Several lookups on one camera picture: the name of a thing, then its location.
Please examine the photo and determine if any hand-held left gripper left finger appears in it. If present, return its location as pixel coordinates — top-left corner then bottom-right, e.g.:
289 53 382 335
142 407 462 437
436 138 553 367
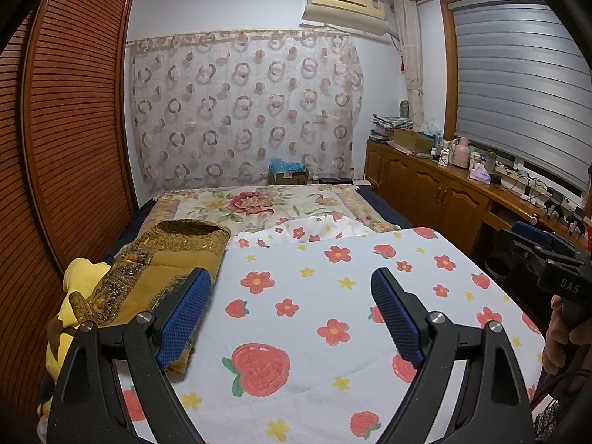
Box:
46 267 212 444

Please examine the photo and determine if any beige window curtain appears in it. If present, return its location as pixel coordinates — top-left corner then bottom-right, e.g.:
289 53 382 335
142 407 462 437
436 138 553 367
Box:
392 0 427 131

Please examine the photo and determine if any white power strip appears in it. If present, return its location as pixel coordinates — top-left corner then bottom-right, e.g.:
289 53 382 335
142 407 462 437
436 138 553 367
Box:
494 163 558 196

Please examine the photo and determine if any person's right hand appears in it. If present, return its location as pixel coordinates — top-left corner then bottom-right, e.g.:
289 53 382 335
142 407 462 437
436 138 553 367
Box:
542 296 580 376

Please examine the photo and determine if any yellow plush toy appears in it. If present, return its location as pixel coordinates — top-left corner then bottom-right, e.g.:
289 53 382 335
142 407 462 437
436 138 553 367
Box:
43 258 113 424

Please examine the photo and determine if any brown patterned garment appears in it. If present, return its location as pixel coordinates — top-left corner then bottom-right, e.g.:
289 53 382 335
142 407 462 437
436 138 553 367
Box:
89 219 232 376

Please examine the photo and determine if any black cable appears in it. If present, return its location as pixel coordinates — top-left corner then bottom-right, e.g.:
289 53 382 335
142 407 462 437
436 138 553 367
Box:
532 354 584 426

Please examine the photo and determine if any grey window blind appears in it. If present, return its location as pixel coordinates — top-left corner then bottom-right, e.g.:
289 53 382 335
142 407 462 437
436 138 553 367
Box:
450 0 592 191

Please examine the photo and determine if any wall air conditioner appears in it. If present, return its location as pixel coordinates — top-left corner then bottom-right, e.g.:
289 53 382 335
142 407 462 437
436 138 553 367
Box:
300 0 388 36

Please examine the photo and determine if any wooden louvred wardrobe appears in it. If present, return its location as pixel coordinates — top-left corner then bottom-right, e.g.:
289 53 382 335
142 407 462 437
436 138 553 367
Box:
0 0 139 408

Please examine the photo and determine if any person's patterned clothing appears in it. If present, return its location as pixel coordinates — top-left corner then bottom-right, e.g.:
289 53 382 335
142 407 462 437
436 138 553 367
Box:
532 401 564 444

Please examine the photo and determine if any wooden sideboard cabinet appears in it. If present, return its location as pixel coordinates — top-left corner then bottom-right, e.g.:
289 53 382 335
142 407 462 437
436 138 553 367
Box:
363 140 592 262

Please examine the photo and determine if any blue plastic bag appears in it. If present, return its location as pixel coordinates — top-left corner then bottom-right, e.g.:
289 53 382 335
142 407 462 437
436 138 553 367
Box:
269 154 307 175

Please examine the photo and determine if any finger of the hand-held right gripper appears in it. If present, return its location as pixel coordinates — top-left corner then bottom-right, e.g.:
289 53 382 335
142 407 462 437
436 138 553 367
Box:
511 221 586 266
483 230 546 284

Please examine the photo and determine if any floral quilt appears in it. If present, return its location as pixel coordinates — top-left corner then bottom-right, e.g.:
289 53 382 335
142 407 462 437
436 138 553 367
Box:
152 184 404 238

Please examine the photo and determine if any ring patterned sheer curtain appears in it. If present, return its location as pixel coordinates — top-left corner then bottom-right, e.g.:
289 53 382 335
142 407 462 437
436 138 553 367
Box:
128 28 364 186

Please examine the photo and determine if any large cardboard box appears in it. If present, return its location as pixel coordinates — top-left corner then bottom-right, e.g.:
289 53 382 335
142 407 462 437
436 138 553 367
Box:
391 128 434 154

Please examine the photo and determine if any pink thermos jug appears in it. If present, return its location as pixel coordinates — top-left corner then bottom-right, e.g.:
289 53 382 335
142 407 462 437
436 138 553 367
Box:
451 136 471 168

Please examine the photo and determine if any small cardboard box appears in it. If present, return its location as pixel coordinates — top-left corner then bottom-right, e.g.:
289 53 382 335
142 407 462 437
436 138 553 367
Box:
270 169 310 186

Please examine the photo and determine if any stack of folded cloths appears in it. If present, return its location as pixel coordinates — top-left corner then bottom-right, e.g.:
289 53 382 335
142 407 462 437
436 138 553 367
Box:
371 112 413 133

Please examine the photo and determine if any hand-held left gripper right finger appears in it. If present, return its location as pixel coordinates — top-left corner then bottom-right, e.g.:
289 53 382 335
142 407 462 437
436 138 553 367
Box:
370 267 530 444

